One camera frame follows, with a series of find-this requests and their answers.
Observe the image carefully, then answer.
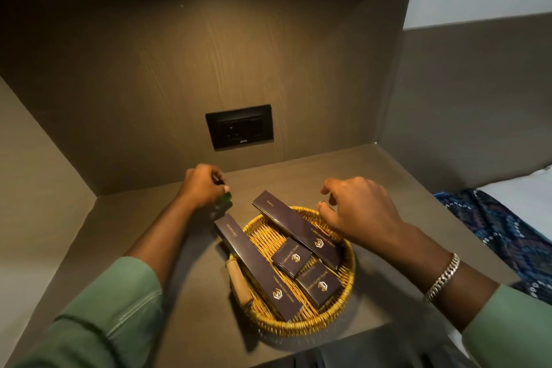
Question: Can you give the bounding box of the person's left forearm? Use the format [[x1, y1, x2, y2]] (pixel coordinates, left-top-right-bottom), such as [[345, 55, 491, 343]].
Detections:
[[13, 195, 216, 368]]

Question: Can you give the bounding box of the person's right forearm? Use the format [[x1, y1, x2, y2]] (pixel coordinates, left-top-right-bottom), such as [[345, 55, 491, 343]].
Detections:
[[379, 225, 552, 368]]

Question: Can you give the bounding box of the silver chain bracelet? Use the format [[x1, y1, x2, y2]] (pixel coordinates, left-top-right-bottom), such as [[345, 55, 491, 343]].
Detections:
[[423, 253, 461, 303]]

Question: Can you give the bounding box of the medium brown box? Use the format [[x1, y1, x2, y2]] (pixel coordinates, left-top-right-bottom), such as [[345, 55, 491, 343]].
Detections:
[[295, 259, 344, 309]]

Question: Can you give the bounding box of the round yellow wicker basket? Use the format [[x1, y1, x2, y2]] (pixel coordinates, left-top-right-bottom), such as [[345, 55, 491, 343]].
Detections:
[[222, 206, 356, 337]]

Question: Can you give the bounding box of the blue patterned cloth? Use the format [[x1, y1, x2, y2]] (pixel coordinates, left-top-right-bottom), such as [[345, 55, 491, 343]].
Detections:
[[433, 189, 552, 304]]

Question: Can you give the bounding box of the white bed sheet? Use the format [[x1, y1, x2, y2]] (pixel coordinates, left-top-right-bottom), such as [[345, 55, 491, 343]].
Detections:
[[474, 166, 552, 231]]

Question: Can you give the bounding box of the small brown box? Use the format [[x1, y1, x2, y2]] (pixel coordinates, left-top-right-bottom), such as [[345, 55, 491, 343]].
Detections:
[[272, 237, 313, 279]]

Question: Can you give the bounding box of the person's right hand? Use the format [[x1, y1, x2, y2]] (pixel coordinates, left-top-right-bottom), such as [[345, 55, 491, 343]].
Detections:
[[318, 177, 406, 252]]

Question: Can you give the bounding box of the person's left hand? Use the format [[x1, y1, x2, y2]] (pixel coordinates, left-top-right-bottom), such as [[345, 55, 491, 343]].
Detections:
[[179, 164, 232, 211]]

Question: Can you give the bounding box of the black wall socket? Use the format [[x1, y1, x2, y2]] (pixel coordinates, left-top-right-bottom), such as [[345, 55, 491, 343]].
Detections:
[[205, 104, 274, 151]]

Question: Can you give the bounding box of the long brown box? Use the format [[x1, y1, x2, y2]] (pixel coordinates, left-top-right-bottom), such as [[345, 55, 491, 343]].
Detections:
[[214, 214, 300, 322], [252, 190, 345, 270]]

